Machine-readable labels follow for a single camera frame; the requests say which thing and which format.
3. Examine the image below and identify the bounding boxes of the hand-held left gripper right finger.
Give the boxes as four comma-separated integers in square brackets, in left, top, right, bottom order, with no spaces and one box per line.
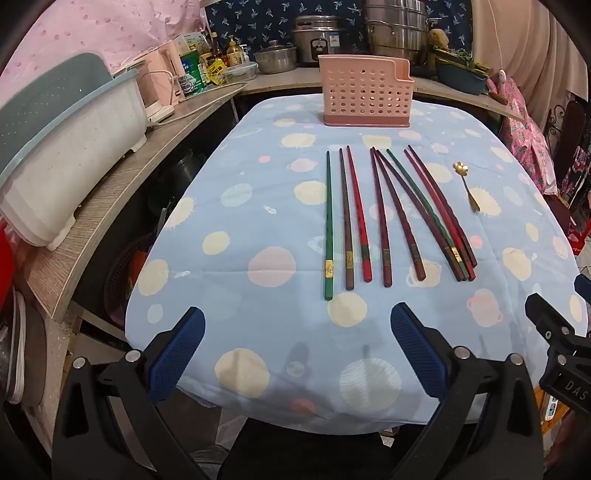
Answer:
[390,302,543,480]

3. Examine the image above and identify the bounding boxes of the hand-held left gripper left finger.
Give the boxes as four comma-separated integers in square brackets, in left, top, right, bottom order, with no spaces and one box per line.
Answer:
[52,306,222,480]

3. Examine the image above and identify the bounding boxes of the brown chopstick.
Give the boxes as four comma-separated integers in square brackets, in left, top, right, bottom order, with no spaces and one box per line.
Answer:
[339,148,355,291]

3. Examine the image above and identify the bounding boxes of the pink perforated utensil basket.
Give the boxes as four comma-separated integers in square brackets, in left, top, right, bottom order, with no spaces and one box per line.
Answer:
[318,54,415,127]

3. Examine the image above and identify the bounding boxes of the red plastic stool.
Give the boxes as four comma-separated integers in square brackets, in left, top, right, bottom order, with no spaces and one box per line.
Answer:
[568,208,591,254]

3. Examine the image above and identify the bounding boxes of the red plastic basket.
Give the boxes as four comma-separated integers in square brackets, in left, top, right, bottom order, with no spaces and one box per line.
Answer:
[104,235,153,324]

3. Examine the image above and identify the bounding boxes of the dark metal chair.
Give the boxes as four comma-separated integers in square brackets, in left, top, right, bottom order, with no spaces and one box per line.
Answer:
[549,102,591,250]

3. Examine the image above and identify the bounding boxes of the gold flower spoon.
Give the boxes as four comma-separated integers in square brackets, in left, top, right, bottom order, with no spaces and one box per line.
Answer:
[451,161,482,213]

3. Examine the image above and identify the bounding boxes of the blue spotted tablecloth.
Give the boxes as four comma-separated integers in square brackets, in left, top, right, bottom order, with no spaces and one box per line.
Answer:
[124,95,589,425]

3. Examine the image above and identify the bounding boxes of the pink pineapple apron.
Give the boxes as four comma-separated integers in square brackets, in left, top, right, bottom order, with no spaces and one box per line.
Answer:
[496,76,561,197]

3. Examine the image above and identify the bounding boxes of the white plastic dish tub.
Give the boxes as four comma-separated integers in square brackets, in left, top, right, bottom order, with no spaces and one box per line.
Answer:
[0,68,148,252]

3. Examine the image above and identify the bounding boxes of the blue plastic basin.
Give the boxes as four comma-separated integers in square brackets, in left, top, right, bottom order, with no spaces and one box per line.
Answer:
[434,58,489,95]

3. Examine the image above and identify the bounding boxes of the beige curtain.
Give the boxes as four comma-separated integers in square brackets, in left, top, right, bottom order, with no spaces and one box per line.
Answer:
[471,0,591,134]

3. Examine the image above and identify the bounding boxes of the yellow bowls with greens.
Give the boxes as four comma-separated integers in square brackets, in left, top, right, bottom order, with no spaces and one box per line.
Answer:
[431,46,490,70]

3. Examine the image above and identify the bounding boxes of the yellow seasoning packet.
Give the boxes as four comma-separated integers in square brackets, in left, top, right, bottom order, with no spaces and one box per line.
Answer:
[205,60,227,86]

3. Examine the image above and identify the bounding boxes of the grey perforated tub lid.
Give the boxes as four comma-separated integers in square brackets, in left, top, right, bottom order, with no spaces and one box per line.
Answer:
[0,52,114,174]

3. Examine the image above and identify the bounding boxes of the pink electric kettle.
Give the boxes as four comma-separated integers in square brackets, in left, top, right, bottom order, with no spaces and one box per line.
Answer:
[137,39,184,112]

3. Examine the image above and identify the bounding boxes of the clear plastic food container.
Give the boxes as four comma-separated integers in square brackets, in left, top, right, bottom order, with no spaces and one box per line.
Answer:
[217,62,259,85]

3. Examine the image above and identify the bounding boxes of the white green carton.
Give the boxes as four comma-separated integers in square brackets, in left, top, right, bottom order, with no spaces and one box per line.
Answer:
[173,32,206,56]

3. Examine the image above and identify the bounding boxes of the steel pot with lid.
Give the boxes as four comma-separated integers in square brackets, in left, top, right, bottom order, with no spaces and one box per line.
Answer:
[254,41,298,75]

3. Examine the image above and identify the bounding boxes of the stacked steel steamer pot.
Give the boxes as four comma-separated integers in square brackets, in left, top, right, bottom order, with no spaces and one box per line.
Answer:
[361,0,430,68]

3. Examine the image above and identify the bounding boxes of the steel rice cooker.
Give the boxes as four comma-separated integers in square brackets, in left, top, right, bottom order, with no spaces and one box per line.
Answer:
[291,15,354,68]

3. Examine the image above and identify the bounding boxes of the pink dotted curtain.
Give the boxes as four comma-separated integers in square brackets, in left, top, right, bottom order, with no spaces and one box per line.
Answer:
[9,0,208,93]

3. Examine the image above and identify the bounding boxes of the dark blue printed cloth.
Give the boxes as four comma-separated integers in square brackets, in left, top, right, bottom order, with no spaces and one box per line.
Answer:
[203,0,474,56]

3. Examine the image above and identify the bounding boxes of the white power cable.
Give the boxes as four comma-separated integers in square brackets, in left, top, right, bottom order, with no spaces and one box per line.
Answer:
[148,83,245,127]

